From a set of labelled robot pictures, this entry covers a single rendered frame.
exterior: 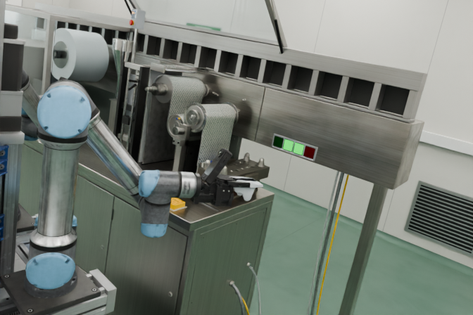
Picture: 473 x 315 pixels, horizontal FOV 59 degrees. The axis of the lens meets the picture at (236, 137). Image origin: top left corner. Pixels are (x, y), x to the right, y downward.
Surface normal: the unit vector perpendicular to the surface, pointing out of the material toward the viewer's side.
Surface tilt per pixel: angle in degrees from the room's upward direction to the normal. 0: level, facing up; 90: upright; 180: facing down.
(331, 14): 90
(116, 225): 90
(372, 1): 90
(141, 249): 90
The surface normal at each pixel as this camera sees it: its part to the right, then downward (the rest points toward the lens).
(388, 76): -0.59, 0.07
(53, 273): 0.30, 0.40
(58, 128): 0.36, 0.15
